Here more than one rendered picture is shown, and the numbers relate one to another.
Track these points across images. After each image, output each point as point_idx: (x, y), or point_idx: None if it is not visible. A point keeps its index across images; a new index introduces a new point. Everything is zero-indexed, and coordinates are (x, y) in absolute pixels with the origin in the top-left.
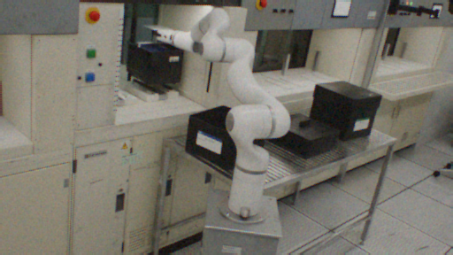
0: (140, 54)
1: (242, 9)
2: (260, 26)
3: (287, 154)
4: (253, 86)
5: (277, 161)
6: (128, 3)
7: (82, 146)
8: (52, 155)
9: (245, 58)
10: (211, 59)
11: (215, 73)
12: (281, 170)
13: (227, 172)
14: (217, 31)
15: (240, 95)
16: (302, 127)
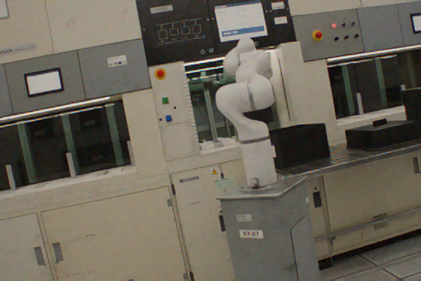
0: None
1: (294, 42)
2: (325, 54)
3: (358, 152)
4: (245, 73)
5: (340, 157)
6: (186, 59)
7: (176, 173)
8: (152, 179)
9: (250, 59)
10: (231, 72)
11: (289, 101)
12: (337, 161)
13: (281, 170)
14: (235, 50)
15: None
16: (375, 126)
